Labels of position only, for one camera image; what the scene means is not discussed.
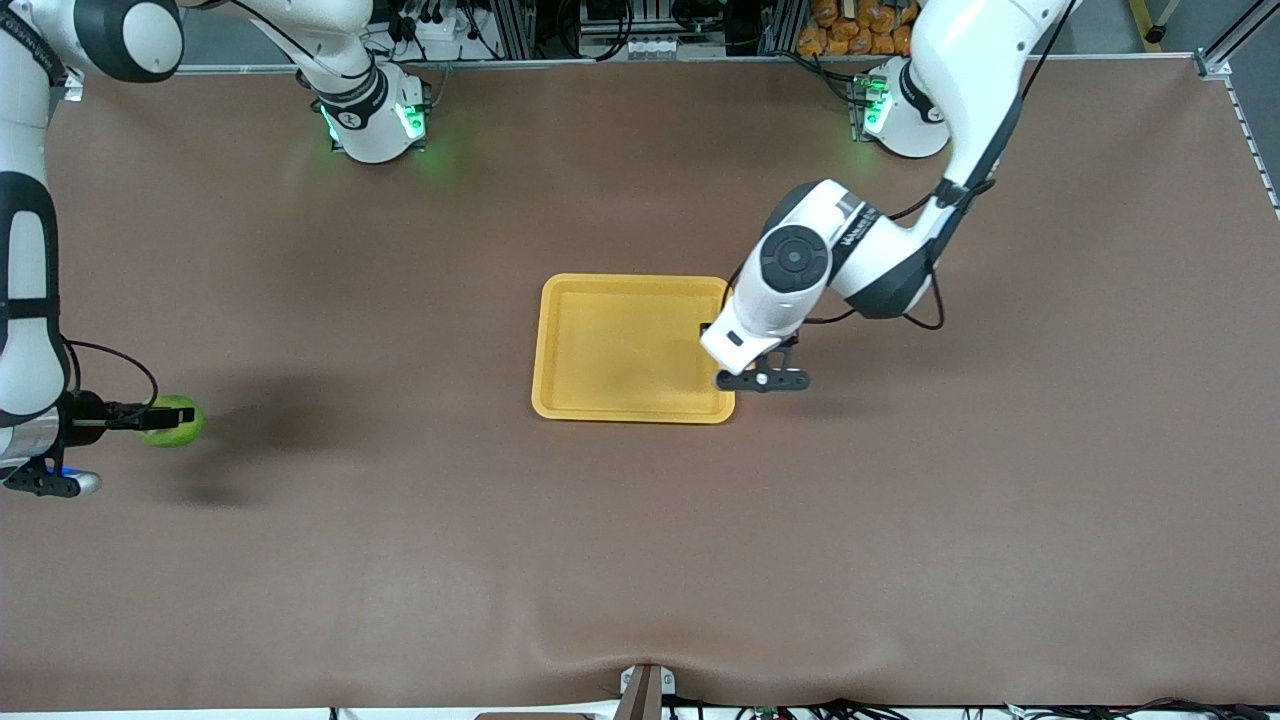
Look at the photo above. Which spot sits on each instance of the green apple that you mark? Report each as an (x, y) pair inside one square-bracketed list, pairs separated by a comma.
[(180, 436)]

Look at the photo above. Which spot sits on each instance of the aluminium frame post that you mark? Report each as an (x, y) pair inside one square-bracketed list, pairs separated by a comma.
[(1235, 30)]

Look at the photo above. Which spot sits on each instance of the bag of orange buns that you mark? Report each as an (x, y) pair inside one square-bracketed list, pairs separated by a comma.
[(850, 30)]

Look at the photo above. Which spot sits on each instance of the aluminium table edge rail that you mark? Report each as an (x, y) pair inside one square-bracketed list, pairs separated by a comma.
[(250, 68)]

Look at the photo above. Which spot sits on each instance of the large table cover mat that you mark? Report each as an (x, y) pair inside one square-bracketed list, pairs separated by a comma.
[(640, 550)]

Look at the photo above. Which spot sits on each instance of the grey electronics box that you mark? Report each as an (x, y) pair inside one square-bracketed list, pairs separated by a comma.
[(650, 45)]

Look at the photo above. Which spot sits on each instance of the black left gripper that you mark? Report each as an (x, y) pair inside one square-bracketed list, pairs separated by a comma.
[(792, 339)]

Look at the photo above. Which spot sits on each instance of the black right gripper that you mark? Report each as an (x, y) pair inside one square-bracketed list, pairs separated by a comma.
[(88, 411)]

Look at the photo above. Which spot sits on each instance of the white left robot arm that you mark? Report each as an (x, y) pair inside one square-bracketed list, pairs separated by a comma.
[(790, 300)]

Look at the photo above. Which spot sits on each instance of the white power strip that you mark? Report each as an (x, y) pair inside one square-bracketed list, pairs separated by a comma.
[(440, 40)]

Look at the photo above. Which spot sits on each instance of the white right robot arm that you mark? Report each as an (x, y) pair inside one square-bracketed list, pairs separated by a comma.
[(30, 350)]

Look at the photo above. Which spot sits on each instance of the metal table clamp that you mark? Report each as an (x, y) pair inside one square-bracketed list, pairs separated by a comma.
[(645, 695)]

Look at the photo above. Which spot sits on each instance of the yellow plastic tray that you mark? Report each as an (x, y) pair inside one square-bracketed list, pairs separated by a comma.
[(620, 350)]

